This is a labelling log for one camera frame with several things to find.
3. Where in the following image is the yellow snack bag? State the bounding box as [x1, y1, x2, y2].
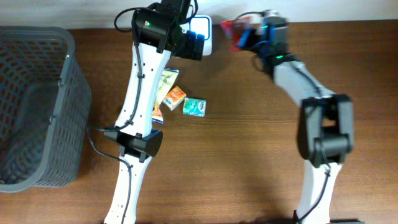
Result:
[152, 68, 179, 124]

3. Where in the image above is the red snack bag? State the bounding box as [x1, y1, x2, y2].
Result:
[220, 16, 251, 52]

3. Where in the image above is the orange tissue pack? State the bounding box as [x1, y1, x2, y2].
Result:
[163, 86, 187, 111]

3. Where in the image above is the teal tissue pack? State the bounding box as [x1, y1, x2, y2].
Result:
[183, 98, 206, 117]

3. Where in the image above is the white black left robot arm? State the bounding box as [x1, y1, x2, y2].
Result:
[104, 0, 205, 223]

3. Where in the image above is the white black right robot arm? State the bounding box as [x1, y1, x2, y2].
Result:
[237, 10, 354, 223]

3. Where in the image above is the grey plastic basket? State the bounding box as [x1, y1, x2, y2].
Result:
[1, 26, 92, 193]

